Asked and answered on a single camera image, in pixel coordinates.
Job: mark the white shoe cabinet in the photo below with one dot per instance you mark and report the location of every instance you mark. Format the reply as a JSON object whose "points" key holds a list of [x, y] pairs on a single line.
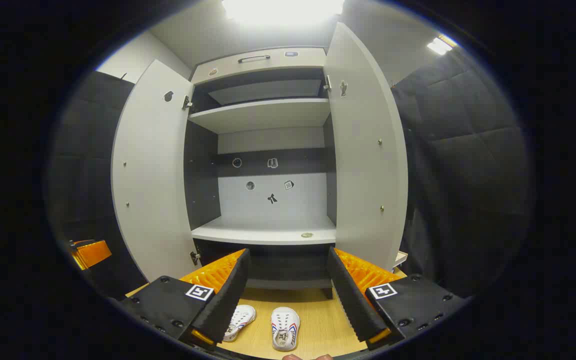
{"points": [[268, 115]]}

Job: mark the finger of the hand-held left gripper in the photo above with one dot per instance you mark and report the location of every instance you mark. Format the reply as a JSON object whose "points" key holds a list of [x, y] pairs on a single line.
{"points": [[92, 253]]}

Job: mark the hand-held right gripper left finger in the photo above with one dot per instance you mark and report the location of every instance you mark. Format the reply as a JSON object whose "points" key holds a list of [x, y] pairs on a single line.
{"points": [[228, 295]]}

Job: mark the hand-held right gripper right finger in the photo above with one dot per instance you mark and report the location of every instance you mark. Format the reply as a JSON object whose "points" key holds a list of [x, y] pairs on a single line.
{"points": [[350, 295]]}

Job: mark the ceiling light panel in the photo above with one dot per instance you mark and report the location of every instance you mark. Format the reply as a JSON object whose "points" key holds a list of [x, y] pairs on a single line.
{"points": [[440, 46], [283, 10]]}

